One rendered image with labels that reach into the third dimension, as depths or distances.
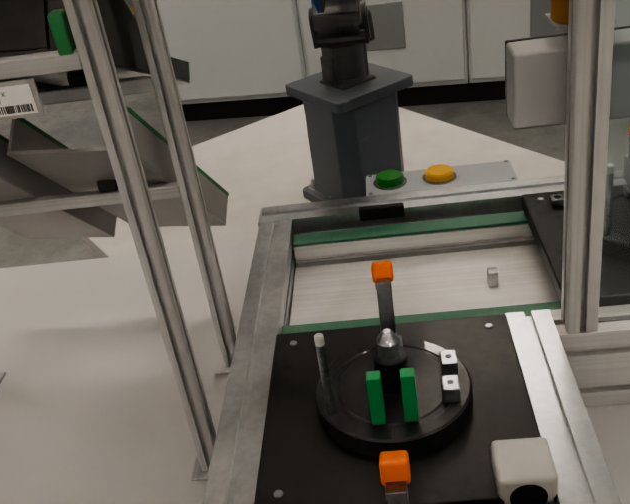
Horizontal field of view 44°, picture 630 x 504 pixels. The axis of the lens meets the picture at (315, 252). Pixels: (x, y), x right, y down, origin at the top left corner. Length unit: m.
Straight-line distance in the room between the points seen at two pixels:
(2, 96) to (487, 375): 0.48
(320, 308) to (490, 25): 3.06
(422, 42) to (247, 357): 3.21
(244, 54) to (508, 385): 3.47
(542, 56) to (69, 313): 0.76
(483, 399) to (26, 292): 0.77
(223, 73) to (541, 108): 3.49
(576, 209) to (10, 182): 0.57
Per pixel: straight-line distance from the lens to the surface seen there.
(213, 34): 4.11
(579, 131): 0.72
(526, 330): 0.83
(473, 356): 0.78
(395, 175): 1.13
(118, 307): 1.17
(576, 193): 0.74
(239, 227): 1.30
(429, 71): 3.98
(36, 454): 0.97
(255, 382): 0.80
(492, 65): 3.97
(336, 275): 1.02
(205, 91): 4.23
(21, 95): 0.67
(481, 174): 1.14
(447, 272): 1.00
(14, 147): 0.86
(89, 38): 0.64
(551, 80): 0.73
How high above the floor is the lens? 1.46
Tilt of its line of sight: 30 degrees down
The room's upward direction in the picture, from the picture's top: 9 degrees counter-clockwise
